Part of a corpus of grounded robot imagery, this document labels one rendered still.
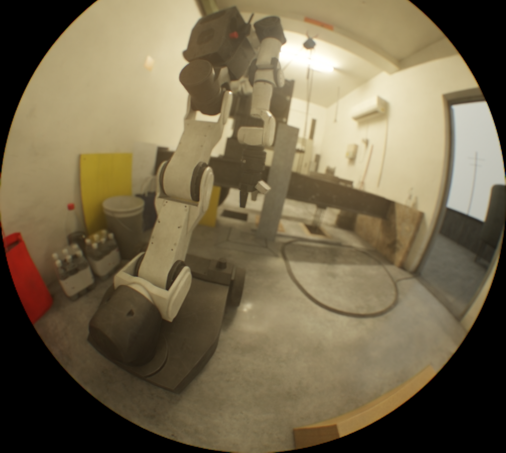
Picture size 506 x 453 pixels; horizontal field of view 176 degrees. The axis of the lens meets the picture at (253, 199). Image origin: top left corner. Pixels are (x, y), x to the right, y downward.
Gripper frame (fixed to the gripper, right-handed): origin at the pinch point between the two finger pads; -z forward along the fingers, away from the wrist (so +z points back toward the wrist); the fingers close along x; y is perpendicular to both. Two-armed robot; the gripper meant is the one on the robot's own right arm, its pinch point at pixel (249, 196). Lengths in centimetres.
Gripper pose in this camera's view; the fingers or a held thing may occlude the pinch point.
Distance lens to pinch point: 63.9
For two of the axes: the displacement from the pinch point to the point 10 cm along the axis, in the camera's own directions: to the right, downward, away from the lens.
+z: 1.2, -9.5, -2.8
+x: 3.8, -2.2, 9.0
